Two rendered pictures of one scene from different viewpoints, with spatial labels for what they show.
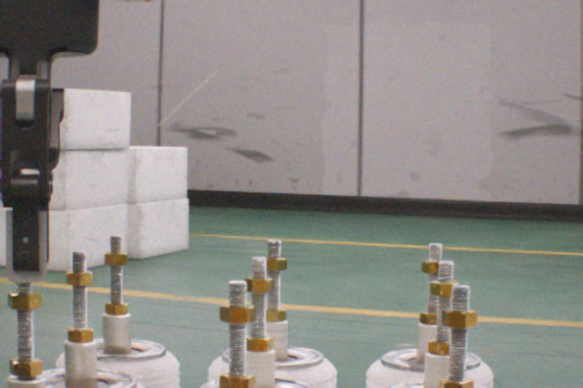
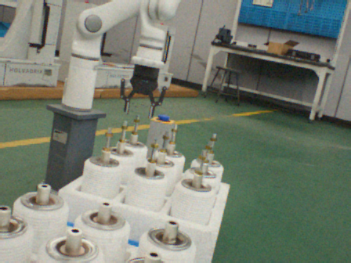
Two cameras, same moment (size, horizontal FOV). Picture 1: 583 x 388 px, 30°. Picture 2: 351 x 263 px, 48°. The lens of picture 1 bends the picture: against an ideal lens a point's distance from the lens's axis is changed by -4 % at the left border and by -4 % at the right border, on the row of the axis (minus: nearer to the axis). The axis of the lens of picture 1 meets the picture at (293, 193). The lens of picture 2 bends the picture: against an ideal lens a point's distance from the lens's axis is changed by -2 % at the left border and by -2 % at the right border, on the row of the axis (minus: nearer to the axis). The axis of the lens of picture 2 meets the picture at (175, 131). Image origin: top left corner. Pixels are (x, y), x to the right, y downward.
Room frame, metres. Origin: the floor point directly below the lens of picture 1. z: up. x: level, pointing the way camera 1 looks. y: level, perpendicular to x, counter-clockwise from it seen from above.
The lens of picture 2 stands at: (0.85, -1.03, 0.56)
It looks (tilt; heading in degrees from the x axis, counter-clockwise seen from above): 11 degrees down; 96
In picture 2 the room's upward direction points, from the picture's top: 11 degrees clockwise
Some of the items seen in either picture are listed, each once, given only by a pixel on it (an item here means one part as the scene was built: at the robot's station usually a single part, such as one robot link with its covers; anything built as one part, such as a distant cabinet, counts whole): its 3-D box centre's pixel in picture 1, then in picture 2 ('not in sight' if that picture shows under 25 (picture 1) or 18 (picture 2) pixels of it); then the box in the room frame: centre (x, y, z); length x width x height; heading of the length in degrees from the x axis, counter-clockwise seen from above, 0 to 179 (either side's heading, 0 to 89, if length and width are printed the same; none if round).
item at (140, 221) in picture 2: not in sight; (150, 216); (0.72, 0.02, 0.09); 0.39 x 0.39 x 0.18; 86
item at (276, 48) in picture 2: not in sight; (280, 47); (1.46, 4.76, 0.87); 0.40 x 0.30 x 0.23; 144
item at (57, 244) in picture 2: not in sight; (72, 249); (0.69, -0.52, 0.25); 0.08 x 0.08 x 0.01
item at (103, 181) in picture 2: not in sight; (99, 196); (0.60, -0.09, 0.16); 0.10 x 0.10 x 0.18
